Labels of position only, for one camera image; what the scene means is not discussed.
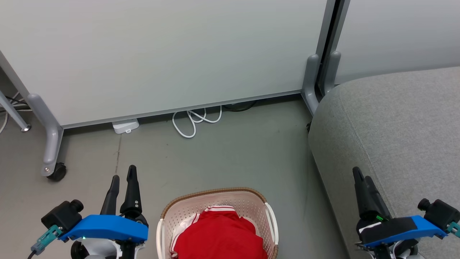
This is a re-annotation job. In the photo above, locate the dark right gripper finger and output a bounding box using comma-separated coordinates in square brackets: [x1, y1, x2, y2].
[365, 176, 392, 219]
[352, 167, 376, 220]

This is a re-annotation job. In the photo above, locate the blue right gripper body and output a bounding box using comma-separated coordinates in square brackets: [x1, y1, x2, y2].
[356, 215, 448, 249]

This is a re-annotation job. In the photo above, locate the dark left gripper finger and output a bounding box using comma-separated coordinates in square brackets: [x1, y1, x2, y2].
[100, 175, 120, 216]
[120, 165, 148, 226]

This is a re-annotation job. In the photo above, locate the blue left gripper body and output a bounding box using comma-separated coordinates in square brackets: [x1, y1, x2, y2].
[59, 214, 149, 242]

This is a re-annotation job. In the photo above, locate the red white sports shirt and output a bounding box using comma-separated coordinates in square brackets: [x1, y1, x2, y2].
[170, 205, 268, 259]

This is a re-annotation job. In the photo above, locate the grey fabric sofa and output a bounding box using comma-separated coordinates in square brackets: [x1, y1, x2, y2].
[308, 67, 460, 259]

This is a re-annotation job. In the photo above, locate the black caster wheel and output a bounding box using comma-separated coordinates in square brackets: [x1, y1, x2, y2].
[47, 163, 67, 181]

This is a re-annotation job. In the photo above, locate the white power adapter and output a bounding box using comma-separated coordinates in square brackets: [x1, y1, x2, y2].
[112, 119, 140, 134]

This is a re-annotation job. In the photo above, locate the grey partition leg with caster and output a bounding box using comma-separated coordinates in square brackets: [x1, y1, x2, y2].
[27, 94, 64, 177]

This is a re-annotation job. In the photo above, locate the white plastic laundry basket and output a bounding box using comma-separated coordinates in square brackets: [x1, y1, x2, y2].
[156, 187, 279, 259]

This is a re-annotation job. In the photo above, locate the thin grey metal table leg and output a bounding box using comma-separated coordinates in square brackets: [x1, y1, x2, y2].
[0, 90, 32, 132]

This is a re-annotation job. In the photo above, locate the large white partition panel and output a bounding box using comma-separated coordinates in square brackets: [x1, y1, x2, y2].
[0, 0, 336, 129]

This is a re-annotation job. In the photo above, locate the narrow white partition panel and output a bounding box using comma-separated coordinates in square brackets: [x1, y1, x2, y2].
[334, 0, 460, 85]

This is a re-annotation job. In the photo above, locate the teal left camera connector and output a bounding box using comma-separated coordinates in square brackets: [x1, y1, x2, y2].
[31, 225, 62, 256]

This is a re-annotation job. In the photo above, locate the looped white cable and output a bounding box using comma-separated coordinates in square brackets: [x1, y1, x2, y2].
[172, 105, 222, 138]

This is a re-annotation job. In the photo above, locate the black cable by table leg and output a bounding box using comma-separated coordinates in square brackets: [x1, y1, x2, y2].
[4, 92, 28, 110]

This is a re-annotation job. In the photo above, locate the black floor cable under panel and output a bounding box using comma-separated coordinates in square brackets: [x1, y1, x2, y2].
[223, 101, 257, 112]

